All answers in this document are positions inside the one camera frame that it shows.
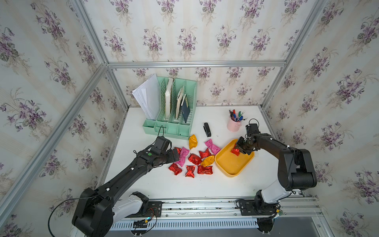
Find dark blue booklet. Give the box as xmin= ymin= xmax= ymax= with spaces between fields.
xmin=181 ymin=94 xmax=190 ymax=123

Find cream book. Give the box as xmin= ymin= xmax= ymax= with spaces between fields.
xmin=165 ymin=78 xmax=174 ymax=120

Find pens in cup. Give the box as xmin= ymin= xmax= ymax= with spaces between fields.
xmin=229 ymin=110 xmax=246 ymax=122

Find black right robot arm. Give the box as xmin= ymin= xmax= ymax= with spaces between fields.
xmin=236 ymin=133 xmax=317 ymax=204

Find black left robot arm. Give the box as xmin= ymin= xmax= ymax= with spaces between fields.
xmin=72 ymin=146 xmax=179 ymax=237

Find yellow tea bag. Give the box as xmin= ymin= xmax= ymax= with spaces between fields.
xmin=189 ymin=134 xmax=198 ymax=150
xmin=201 ymin=156 xmax=215 ymax=167

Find black stapler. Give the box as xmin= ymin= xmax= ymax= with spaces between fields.
xmin=203 ymin=122 xmax=212 ymax=137

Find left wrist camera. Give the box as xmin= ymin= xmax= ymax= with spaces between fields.
xmin=151 ymin=136 xmax=172 ymax=155

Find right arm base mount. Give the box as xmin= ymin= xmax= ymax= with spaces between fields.
xmin=236 ymin=196 xmax=281 ymax=216

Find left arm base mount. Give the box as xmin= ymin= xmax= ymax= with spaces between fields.
xmin=128 ymin=192 xmax=163 ymax=217

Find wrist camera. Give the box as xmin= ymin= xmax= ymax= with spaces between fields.
xmin=245 ymin=123 xmax=261 ymax=137
xmin=151 ymin=136 xmax=172 ymax=155

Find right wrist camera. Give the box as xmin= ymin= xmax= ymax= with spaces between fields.
xmin=245 ymin=123 xmax=261 ymax=137

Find mint green desk organizer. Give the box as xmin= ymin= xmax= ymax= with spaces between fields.
xmin=142 ymin=77 xmax=197 ymax=140

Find pink pen cup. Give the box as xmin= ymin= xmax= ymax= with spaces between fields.
xmin=227 ymin=119 xmax=241 ymax=132

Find aluminium rail frame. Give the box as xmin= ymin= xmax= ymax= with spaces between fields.
xmin=114 ymin=197 xmax=323 ymax=223

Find white paper stack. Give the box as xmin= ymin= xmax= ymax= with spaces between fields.
xmin=132 ymin=74 xmax=161 ymax=120

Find pink tea bag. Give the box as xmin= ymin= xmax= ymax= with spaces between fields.
xmin=176 ymin=147 xmax=190 ymax=167
xmin=205 ymin=139 xmax=221 ymax=155

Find yellow storage tray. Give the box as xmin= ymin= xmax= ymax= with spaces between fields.
xmin=215 ymin=139 xmax=255 ymax=177

